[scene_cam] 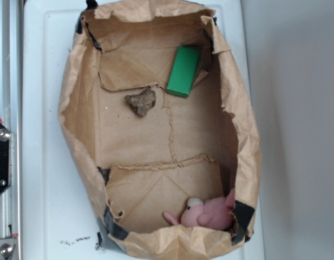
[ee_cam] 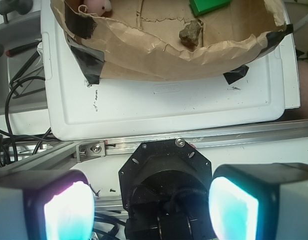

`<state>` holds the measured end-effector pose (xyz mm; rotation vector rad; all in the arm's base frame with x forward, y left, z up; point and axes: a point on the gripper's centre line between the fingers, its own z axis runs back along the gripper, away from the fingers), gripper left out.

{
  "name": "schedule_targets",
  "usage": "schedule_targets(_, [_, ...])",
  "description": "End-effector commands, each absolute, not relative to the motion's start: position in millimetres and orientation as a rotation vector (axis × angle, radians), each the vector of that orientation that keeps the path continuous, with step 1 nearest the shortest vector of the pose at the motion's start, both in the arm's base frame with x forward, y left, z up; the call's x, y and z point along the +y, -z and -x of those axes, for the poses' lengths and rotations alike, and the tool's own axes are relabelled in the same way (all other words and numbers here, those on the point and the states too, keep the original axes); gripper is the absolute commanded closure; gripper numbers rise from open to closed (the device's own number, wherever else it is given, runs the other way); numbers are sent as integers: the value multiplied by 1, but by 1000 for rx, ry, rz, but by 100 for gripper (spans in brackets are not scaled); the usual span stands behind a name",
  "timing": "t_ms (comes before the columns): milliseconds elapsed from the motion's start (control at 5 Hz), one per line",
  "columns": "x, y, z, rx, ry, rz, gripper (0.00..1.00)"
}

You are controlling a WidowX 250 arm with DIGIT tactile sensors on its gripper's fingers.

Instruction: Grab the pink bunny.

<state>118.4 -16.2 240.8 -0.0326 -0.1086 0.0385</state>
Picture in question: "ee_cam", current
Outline gripper glowing gel right finger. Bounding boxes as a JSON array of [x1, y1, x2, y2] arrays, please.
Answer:
[[208, 162, 308, 240]]

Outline gripper glowing gel left finger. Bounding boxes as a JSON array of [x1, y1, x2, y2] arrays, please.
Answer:
[[0, 169, 95, 240]]

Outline pink plush bunny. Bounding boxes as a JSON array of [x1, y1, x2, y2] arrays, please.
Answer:
[[83, 0, 112, 17]]

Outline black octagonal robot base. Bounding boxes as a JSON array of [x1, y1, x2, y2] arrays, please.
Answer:
[[118, 148, 216, 240]]

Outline white plastic bin lid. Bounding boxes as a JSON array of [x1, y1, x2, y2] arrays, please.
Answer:
[[41, 0, 300, 141]]

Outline brown paper bag tray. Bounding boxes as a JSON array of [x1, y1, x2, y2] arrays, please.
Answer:
[[50, 0, 293, 84]]

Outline brown lumpy rock toy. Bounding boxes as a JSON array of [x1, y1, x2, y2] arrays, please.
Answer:
[[179, 20, 202, 47]]

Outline green block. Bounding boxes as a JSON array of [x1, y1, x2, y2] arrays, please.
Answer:
[[189, 0, 231, 17]]

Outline aluminium frame rail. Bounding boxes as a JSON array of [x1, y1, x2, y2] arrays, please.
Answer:
[[0, 119, 308, 174]]

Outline black cable bundle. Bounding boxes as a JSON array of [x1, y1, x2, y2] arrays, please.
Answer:
[[0, 44, 54, 171]]

